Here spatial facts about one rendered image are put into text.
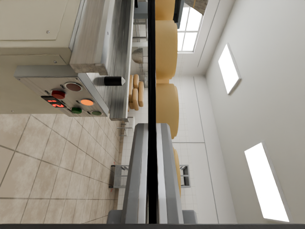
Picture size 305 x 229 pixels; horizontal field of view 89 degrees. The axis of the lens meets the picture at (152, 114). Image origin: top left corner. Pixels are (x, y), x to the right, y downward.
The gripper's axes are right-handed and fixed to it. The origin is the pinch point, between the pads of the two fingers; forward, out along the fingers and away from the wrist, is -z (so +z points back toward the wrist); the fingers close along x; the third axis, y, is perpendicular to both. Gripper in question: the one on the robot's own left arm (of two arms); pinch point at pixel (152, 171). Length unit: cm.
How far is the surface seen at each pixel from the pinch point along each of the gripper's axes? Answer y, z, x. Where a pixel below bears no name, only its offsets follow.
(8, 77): -9.6, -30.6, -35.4
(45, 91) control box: -12.4, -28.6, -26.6
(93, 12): 3.1, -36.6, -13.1
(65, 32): 0.5, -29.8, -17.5
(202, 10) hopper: -4, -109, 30
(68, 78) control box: -7.8, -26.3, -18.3
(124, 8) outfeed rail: -1, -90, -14
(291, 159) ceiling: -187, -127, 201
